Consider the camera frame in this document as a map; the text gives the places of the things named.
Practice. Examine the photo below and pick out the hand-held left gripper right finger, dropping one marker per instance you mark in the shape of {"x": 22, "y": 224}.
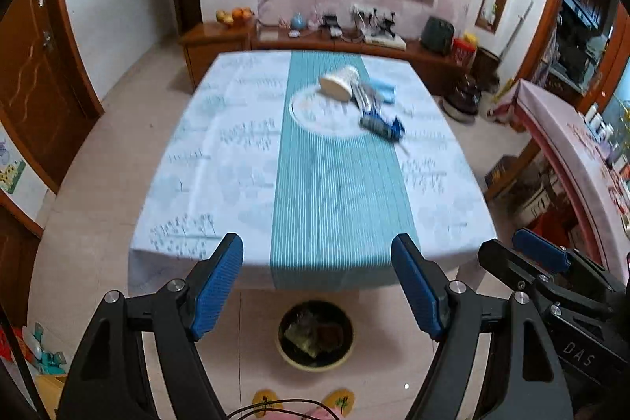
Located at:
{"x": 418, "y": 287}

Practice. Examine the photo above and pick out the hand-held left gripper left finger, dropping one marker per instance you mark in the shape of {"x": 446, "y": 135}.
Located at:
{"x": 216, "y": 287}

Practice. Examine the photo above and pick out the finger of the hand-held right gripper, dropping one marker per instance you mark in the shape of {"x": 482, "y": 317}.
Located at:
{"x": 539, "y": 249}
{"x": 512, "y": 270}

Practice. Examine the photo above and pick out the round trash bin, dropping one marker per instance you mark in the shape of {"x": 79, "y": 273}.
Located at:
{"x": 315, "y": 363}

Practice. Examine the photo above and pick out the pink covered table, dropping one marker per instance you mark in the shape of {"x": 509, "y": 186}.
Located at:
{"x": 571, "y": 144}

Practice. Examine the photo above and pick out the teal striped tablecloth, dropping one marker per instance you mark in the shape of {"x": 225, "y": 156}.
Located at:
{"x": 334, "y": 203}

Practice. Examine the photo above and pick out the yellow slipper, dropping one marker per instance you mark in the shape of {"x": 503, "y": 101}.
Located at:
{"x": 339, "y": 400}
{"x": 268, "y": 400}

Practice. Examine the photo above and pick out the blue and white wrapper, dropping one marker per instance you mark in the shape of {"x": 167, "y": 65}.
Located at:
{"x": 381, "y": 126}

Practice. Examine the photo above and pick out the dark brown pot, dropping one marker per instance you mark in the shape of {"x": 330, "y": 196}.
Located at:
{"x": 462, "y": 100}

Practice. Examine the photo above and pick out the teal plastic toy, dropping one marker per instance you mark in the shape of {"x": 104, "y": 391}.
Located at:
{"x": 47, "y": 351}

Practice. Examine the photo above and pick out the dark brown bin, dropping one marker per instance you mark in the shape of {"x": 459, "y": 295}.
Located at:
{"x": 486, "y": 64}

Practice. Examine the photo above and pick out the silver foil wrapper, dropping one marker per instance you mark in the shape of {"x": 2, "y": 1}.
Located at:
{"x": 366, "y": 97}

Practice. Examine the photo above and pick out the white round placemat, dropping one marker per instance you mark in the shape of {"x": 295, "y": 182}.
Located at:
{"x": 320, "y": 115}

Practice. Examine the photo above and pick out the yellow plastic stool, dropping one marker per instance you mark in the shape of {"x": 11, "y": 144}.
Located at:
{"x": 49, "y": 395}

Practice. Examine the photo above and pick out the light blue packet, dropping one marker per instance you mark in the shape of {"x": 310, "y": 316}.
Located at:
{"x": 383, "y": 89}

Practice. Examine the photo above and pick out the red and yellow box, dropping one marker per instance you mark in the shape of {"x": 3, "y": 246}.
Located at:
{"x": 464, "y": 51}

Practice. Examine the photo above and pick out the grey metal pole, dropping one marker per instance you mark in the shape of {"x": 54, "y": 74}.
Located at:
{"x": 517, "y": 36}

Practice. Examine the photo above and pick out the checkered paper cup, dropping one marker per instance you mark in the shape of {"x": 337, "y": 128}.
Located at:
{"x": 339, "y": 83}

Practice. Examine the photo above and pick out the dark green appliance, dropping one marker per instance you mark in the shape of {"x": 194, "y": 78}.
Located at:
{"x": 438, "y": 36}

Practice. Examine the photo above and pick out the wooden television cabinet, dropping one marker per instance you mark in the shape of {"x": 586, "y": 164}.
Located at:
{"x": 216, "y": 51}

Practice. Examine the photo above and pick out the white set-top box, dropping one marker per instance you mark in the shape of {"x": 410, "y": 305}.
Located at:
{"x": 385, "y": 41}

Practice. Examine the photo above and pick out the bowl of fruit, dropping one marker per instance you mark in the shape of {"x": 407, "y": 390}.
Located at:
{"x": 235, "y": 15}

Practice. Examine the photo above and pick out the wooden door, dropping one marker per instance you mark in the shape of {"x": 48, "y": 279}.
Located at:
{"x": 34, "y": 80}

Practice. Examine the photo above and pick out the colourful wall chart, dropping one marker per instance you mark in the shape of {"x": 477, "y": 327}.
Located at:
{"x": 12, "y": 169}

